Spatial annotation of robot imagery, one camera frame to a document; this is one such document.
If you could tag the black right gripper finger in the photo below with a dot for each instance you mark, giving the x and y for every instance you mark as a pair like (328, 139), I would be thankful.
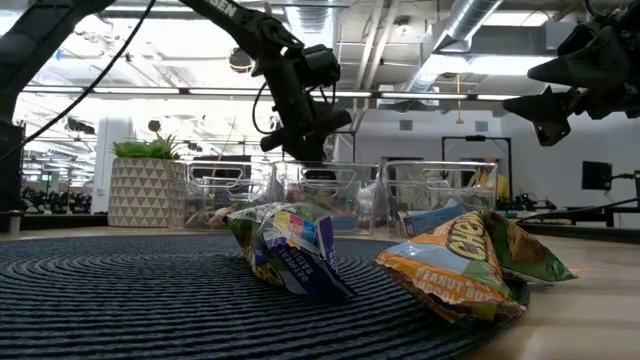
(552, 107)
(595, 60)

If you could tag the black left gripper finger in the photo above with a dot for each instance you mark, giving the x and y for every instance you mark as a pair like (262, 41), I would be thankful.
(327, 122)
(295, 144)

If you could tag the small light blue granola bar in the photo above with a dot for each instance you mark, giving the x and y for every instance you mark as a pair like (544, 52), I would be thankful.
(357, 224)

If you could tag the purple oatmeal raisin granola bar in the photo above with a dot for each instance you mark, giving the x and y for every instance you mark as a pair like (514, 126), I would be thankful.
(300, 255)

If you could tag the orange Chex snack bag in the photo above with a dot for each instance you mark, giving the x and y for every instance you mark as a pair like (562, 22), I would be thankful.
(450, 270)

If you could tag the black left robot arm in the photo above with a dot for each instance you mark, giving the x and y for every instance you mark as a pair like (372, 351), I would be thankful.
(240, 20)

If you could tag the black background robot arm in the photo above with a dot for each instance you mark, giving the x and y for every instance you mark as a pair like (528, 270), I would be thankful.
(525, 202)

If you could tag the clear plastic bin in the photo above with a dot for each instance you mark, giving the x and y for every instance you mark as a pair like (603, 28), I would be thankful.
(255, 185)
(440, 185)
(360, 185)

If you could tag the black monitor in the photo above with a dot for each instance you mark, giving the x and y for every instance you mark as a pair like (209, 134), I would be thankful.
(597, 175)

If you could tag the yellow hanging pendant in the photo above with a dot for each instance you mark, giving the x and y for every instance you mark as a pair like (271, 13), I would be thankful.
(459, 120)

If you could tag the person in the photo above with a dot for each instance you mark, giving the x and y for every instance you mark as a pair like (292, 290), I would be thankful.
(495, 185)

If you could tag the ceiling light strip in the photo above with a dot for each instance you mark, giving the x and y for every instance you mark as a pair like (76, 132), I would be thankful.
(425, 95)

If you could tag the black background bench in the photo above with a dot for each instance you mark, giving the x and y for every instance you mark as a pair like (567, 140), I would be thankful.
(590, 215)

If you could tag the succulent in triangle-pattern pot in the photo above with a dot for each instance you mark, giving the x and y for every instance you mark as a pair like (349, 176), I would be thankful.
(142, 192)

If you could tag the round dark blue woven placemat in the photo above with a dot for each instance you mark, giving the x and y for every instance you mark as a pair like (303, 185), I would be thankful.
(150, 310)

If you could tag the black cabinet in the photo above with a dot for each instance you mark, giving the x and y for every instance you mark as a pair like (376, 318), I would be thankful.
(11, 170)

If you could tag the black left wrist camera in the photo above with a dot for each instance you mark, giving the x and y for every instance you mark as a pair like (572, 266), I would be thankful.
(320, 65)

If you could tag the silver ventilation duct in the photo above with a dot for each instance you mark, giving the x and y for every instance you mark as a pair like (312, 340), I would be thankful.
(470, 20)
(320, 20)

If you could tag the black background rig frame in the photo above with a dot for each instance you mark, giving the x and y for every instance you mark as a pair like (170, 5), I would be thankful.
(475, 138)

